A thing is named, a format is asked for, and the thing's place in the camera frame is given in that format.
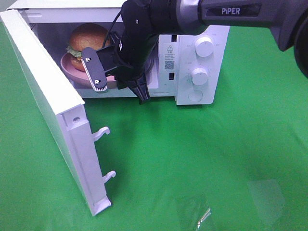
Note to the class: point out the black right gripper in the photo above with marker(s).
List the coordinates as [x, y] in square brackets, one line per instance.
[126, 61]

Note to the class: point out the round white door button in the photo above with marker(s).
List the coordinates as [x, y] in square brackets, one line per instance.
[195, 96]

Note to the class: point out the burger with lettuce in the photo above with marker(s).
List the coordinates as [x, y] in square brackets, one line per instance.
[86, 35]

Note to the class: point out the pink round plate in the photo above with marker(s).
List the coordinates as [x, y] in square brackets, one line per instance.
[78, 78]

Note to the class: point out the white microwave door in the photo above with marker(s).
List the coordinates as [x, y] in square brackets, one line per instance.
[63, 110]

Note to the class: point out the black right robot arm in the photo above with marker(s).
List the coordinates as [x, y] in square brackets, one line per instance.
[145, 20]

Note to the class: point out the lower white microwave knob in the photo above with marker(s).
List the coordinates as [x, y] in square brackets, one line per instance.
[199, 76]

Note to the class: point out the white microwave knob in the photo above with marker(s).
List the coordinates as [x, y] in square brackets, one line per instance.
[199, 76]
[204, 46]

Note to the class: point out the upper white microwave knob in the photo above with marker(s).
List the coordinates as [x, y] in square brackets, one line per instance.
[204, 46]

